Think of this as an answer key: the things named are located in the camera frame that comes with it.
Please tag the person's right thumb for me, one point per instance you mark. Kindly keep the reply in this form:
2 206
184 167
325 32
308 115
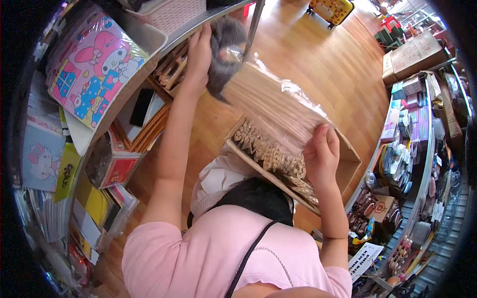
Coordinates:
319 139

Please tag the full shop shelf with picture boards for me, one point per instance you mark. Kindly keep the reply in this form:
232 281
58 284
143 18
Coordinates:
93 74

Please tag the person's legs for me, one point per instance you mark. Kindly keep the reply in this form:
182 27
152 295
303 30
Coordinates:
216 182

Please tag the bundle of grey-tufted sticks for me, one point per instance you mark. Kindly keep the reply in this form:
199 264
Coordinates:
268 100

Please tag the person's left hand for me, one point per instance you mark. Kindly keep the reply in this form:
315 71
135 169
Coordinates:
197 59

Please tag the person's right index finger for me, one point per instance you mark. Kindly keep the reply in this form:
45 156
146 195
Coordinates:
334 141

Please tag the yellow spotted suitcase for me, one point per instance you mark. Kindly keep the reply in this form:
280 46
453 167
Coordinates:
331 10

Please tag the pile of beige patterned goods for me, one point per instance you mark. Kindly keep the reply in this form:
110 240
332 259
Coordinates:
268 152

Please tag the person's body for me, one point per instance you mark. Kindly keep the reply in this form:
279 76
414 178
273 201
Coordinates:
193 257

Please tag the person's right hand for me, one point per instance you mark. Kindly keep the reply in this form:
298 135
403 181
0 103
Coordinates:
321 167

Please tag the open cardboard box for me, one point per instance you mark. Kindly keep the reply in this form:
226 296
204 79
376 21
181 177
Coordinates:
348 164

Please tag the person's left fingers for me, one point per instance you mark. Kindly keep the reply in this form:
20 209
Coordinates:
201 33

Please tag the large closed cardboard carton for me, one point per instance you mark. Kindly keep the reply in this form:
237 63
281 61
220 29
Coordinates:
413 56

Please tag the full shop shelf with small goods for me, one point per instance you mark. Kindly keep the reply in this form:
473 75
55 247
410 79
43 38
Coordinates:
406 160

